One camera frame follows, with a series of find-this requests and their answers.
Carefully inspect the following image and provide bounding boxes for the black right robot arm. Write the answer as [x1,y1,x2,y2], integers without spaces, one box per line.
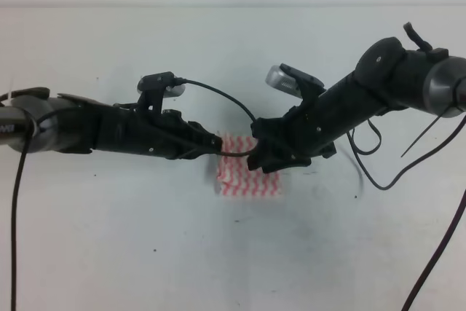
[247,23,465,173]

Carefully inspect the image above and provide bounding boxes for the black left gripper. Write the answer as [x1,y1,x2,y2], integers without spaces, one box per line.
[58,94,223,160]

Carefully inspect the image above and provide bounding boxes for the black right camera cable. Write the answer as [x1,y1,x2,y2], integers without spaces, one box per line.
[345,112,466,311]

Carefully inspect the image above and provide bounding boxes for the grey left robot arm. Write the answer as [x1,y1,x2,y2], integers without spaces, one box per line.
[1,87,222,160]

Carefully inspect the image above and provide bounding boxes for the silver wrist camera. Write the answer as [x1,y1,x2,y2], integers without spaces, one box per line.
[137,71,186,114]
[265,63,327,103]

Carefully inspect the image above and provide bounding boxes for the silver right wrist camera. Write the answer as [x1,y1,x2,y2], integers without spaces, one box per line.
[265,63,327,103]

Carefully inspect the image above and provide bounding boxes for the black camera cable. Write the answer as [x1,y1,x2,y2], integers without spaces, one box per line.
[9,76,260,311]
[345,112,466,311]

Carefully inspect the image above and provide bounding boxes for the pink white wavy towel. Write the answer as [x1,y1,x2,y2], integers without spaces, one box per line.
[216,133,283,199]

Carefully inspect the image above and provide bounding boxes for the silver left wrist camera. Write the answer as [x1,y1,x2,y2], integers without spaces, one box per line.
[137,71,186,114]

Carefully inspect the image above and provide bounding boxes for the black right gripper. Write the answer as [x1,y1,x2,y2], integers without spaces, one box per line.
[247,101,336,173]

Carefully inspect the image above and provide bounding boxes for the black left camera cable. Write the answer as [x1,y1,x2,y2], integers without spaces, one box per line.
[9,76,260,311]

